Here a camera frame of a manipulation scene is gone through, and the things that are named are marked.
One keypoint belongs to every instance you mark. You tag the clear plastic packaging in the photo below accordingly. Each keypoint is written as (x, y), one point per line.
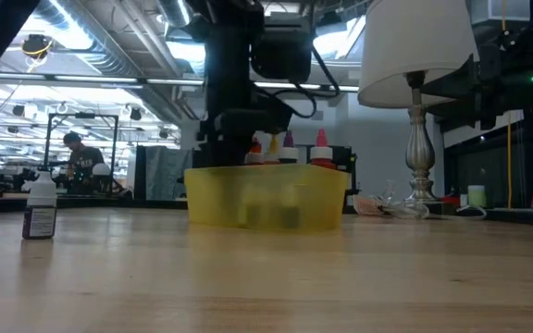
(405, 209)

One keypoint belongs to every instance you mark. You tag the small dark dropper bottle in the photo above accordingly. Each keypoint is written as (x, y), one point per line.
(40, 222)

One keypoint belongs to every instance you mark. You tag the black aluminium table frame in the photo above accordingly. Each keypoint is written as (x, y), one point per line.
(525, 217)

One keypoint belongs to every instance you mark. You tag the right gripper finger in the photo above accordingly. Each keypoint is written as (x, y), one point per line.
(454, 83)
(456, 108)

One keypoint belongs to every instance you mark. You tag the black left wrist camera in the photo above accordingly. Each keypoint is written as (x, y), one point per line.
(280, 51)

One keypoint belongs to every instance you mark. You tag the purple food coloring bottle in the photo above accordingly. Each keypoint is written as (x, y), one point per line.
(288, 152)

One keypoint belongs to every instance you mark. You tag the black printer box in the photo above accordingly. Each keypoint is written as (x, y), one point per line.
(346, 162)

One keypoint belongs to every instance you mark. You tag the yellow translucent plastic bin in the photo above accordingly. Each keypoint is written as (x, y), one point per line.
(220, 194)

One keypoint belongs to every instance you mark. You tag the red food coloring bottle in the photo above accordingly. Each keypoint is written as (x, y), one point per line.
(322, 152)

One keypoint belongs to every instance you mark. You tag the black background rig frame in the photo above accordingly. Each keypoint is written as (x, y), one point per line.
(48, 139)

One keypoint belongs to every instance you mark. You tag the silver ventilation duct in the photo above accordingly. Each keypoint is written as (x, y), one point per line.
(86, 41)

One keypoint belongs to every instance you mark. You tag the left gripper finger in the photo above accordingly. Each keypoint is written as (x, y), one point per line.
(221, 148)
(242, 148)

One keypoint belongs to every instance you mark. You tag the orange food coloring bottle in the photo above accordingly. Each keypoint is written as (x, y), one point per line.
(256, 158)

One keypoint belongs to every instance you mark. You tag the pink mesh packaging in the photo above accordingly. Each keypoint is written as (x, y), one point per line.
(366, 204)

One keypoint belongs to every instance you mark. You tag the person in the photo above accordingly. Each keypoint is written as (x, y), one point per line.
(83, 159)

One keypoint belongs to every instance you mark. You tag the white shade table lamp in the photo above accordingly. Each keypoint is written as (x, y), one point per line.
(414, 46)

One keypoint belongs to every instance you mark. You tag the pale green cup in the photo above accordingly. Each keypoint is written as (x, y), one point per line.
(477, 196)

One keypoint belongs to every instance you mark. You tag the white round object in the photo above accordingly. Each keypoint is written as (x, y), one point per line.
(101, 169)

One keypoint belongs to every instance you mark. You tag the yellow food coloring bottle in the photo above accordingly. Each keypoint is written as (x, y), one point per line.
(273, 147)

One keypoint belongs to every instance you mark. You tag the black monitor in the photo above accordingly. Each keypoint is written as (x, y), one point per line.
(199, 158)

